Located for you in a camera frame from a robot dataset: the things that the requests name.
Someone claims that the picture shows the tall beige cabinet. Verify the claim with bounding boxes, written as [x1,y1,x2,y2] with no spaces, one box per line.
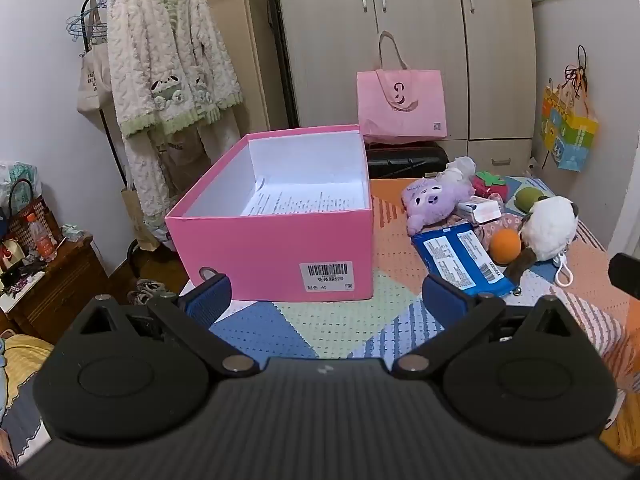
[190,0,301,136]

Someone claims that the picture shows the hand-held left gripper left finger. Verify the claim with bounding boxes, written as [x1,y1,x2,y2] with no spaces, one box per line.
[75,274,261,377]

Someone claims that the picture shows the colourful hanging gift bag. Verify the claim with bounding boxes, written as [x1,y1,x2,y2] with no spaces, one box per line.
[541,45,600,173]

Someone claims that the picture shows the yellow quilt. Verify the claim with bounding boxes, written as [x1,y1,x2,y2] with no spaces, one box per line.
[0,335,56,411]

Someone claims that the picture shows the red strawberry plush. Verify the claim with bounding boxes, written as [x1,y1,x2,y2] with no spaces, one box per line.
[472,170,510,206]

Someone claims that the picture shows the small white grey plush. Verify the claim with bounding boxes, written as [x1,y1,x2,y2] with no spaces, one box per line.
[437,156,477,186]

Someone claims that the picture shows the white green plastic bag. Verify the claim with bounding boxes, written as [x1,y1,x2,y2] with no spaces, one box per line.
[0,160,41,201]

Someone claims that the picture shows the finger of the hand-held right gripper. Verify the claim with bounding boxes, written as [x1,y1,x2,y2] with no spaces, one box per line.
[607,252,640,292]

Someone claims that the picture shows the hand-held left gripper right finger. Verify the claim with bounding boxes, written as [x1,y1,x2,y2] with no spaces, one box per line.
[392,274,576,378]

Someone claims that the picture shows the cream fleece pajama pants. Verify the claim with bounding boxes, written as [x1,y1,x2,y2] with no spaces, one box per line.
[122,110,243,226]

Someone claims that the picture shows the white brown plush toy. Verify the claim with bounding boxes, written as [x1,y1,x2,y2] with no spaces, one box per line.
[505,196,581,288]

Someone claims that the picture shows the black suitcase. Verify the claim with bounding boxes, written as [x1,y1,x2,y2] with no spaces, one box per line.
[366,141,450,181]

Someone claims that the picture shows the patchwork blanket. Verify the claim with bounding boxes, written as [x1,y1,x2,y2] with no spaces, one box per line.
[180,175,640,461]

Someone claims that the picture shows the small white orange box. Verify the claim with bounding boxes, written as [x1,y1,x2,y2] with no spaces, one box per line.
[457,197,503,224]

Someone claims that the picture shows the woven basket bag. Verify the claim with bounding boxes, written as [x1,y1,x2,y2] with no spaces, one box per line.
[7,179,63,256]

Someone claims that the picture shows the bundle of blue wire hangers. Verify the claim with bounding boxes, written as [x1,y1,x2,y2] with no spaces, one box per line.
[65,0,108,41]

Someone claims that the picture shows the canvas tote bag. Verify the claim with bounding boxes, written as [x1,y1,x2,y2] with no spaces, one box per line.
[76,10,113,121]

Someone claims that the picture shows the green ball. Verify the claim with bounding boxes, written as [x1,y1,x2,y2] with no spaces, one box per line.
[514,187,546,211]

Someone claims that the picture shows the orange ball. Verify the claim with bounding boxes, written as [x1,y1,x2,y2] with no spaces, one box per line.
[489,229,522,264]

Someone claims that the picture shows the plain brown paper bag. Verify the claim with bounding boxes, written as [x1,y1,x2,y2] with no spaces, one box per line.
[120,187,161,251]

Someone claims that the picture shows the pink knitted toy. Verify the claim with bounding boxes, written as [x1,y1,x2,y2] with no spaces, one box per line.
[447,212,526,241]

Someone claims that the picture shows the pink tote bag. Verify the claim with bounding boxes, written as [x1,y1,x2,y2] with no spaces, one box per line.
[356,30,448,146]

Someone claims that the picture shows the pair of shoes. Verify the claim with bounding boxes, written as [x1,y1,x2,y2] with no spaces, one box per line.
[127,280,178,306]

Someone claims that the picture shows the orange drink bottle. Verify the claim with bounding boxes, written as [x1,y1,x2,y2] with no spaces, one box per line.
[26,213,58,262]

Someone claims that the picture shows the printed paper sheet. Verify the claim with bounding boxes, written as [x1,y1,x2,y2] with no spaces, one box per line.
[240,176,370,217]

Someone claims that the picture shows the pink cardboard box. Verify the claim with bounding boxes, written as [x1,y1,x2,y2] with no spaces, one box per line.
[165,125,375,303]

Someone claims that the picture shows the blue snack packet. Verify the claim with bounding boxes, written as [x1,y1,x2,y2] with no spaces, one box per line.
[411,222,516,295]

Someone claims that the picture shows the beige wardrobe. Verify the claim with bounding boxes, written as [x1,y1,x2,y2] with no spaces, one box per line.
[272,0,536,181]

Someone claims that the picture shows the black clothes rack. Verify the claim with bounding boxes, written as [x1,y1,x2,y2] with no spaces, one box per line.
[80,0,181,281]

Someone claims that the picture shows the purple plush toy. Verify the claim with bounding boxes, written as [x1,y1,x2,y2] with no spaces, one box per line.
[402,176,476,237]

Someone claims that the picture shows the wooden nightstand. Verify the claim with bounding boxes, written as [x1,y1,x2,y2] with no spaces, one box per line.
[0,237,108,346]

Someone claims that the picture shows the cream fleece pajama jacket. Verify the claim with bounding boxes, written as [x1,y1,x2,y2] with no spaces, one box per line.
[106,0,244,138]

